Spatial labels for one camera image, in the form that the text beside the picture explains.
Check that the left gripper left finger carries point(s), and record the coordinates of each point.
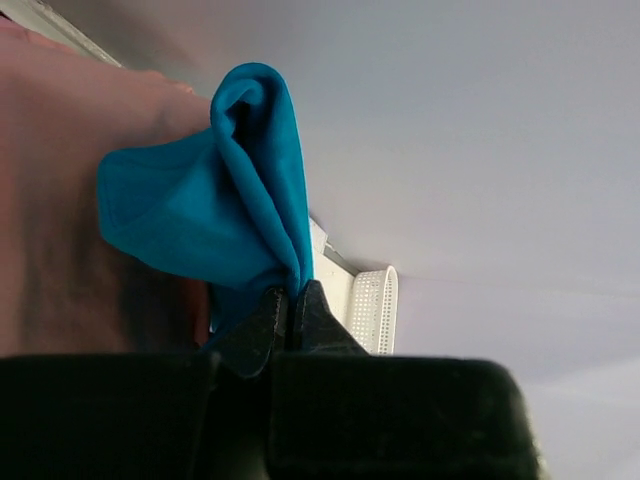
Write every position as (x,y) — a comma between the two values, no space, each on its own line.
(143,416)

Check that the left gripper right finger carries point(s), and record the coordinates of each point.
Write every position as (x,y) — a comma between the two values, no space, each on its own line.
(338,412)

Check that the blue t shirt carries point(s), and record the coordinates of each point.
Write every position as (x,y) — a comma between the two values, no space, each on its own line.
(226,207)

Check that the white plastic basket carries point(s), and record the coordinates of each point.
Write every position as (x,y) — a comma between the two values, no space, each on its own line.
(372,310)

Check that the folded pink t shirt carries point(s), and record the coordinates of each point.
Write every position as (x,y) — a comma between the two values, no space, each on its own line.
(63,289)

